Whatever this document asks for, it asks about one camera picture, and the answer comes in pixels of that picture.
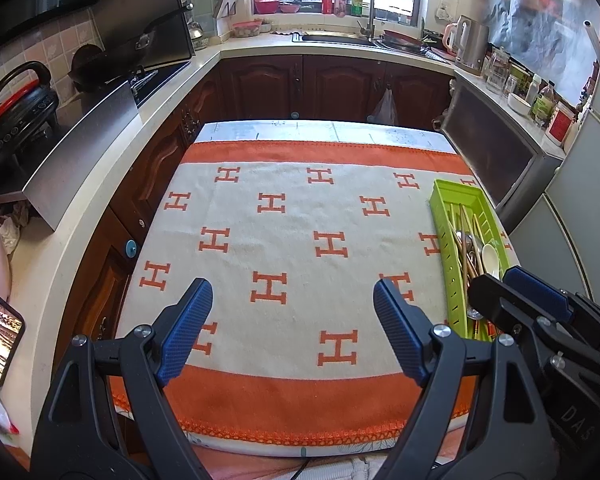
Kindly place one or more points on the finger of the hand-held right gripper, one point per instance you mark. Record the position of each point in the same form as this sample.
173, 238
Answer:
537, 292
500, 305

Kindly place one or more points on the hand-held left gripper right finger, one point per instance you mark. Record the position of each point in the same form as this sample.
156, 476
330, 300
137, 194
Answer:
400, 330

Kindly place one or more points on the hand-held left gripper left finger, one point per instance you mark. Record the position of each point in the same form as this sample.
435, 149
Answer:
187, 327

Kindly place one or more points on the silver metal spoon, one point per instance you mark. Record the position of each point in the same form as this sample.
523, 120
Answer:
474, 313
460, 240

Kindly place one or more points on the white ceramic spoon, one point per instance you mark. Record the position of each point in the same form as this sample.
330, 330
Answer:
490, 257

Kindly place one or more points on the green plastic tray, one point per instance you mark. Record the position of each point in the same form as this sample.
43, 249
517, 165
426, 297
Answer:
442, 195

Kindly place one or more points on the grey refrigerator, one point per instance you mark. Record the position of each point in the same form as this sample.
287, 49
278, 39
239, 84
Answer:
580, 200

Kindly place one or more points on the orange patterned tablecloth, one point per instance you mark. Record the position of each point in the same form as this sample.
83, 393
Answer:
290, 240

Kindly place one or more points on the grey metal side cabinet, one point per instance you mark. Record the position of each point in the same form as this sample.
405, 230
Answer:
500, 145

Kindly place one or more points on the white container red label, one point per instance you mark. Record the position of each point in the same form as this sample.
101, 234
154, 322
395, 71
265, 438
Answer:
560, 124

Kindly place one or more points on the glass bottle green label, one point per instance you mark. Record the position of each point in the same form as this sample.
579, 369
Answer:
544, 105

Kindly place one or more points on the black smartphone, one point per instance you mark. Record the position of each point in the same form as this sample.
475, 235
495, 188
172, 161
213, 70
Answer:
0, 340

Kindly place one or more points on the white bowl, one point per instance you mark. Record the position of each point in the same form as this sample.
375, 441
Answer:
519, 104

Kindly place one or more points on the stainless steel panel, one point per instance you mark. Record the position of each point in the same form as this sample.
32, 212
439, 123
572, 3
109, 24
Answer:
85, 160

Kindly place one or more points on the crumpled paper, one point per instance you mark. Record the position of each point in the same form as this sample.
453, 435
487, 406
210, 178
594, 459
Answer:
12, 227

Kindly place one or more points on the white plastic bottle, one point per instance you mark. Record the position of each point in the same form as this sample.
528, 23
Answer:
532, 90

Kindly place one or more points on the clear plastic bag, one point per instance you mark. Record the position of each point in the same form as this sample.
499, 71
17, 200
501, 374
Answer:
384, 110

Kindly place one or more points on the glass jar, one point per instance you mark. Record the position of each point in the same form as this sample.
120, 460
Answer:
497, 72

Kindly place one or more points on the gas stove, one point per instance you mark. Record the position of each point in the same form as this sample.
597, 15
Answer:
165, 80

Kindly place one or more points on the brown wooden kitchen cabinets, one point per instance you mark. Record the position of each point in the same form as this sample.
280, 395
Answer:
330, 85

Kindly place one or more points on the steel electric kettle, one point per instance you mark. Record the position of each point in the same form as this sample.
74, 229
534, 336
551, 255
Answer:
472, 45

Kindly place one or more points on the white paper roll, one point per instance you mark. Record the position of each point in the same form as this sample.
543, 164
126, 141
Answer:
594, 32

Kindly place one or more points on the black pressure cooker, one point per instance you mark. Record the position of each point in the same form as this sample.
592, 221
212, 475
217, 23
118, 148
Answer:
20, 115

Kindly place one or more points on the black wok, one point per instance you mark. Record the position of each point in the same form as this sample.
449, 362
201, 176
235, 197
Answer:
100, 70

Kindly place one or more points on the clear plastic sheet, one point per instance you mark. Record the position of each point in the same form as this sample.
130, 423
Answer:
540, 20

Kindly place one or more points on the red pan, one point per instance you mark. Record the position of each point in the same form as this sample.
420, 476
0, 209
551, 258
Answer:
402, 40

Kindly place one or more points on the small steel kettle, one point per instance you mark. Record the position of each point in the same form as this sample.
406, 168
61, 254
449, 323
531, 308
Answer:
196, 30

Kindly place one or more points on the steel sink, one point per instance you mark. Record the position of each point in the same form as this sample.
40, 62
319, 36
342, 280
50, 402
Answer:
330, 38

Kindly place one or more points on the pink lidded container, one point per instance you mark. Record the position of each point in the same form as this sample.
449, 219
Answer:
246, 29

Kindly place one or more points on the steel faucet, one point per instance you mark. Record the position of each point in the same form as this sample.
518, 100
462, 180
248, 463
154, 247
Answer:
371, 15

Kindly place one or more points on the dark stove splash guard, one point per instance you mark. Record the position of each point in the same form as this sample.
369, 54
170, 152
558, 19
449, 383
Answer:
155, 10

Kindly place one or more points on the green dish soap bottle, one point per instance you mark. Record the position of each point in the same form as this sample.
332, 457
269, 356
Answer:
357, 7

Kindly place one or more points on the large pink bowl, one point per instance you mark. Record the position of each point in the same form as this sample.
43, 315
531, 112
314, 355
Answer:
266, 5

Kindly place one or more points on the small pink bowl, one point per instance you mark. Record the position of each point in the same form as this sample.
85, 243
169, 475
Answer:
290, 8

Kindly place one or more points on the wall socket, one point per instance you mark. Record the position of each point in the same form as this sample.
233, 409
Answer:
443, 11

